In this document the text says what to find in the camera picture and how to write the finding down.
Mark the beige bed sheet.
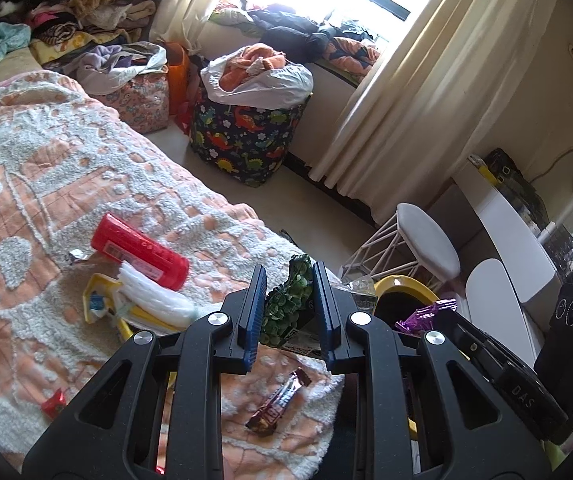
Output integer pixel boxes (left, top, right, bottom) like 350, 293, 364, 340
0, 47, 42, 93

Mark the white dressing table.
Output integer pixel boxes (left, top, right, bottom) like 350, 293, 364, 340
426, 160, 573, 376

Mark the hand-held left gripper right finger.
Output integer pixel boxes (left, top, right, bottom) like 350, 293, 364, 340
311, 260, 552, 480

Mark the yellow white packet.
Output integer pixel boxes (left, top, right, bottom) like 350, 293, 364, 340
82, 272, 182, 341

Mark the small red foil wrapper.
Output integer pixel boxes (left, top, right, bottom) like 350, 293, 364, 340
41, 389, 67, 417

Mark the pile of dark clothes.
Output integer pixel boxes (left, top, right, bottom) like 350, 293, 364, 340
0, 0, 167, 68

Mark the yellow white box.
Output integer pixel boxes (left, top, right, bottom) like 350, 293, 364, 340
469, 156, 497, 183

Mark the red cylindrical can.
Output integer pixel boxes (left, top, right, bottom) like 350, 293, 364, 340
91, 212, 190, 291

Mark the clear plastic wrapper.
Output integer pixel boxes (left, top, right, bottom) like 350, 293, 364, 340
333, 276, 379, 313

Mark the white round stool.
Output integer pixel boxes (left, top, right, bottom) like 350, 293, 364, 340
339, 202, 462, 296

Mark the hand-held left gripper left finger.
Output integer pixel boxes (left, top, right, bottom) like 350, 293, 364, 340
21, 264, 268, 480

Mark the dinosaur print laundry basket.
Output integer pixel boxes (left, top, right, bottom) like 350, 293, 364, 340
189, 92, 312, 188

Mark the yellow rimmed black trash bin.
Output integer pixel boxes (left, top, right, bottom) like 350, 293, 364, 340
372, 274, 469, 441

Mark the floral fabric bag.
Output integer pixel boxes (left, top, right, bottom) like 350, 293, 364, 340
89, 67, 170, 133

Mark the purple foil wrapper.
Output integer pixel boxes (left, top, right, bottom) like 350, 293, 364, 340
395, 298, 459, 335

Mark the black cosmetics organizer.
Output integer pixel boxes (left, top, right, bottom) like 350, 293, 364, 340
541, 220, 573, 281

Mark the dark green bag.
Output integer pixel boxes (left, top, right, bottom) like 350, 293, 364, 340
483, 147, 549, 221

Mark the white plastic bag liner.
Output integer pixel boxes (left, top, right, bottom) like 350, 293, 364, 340
200, 46, 314, 110

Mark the orange bag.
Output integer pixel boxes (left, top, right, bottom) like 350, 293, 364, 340
166, 42, 190, 116

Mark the orange towel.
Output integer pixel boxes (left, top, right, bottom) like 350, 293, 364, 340
219, 45, 287, 92

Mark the heap of dark jackets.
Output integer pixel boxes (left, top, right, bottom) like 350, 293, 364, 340
209, 0, 382, 81

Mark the green snack packet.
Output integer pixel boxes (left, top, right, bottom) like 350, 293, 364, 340
259, 254, 328, 359

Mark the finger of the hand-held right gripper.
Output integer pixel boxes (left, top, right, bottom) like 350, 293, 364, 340
436, 310, 573, 445

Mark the brown chocolate bar wrapper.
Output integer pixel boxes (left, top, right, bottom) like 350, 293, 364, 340
245, 367, 313, 433

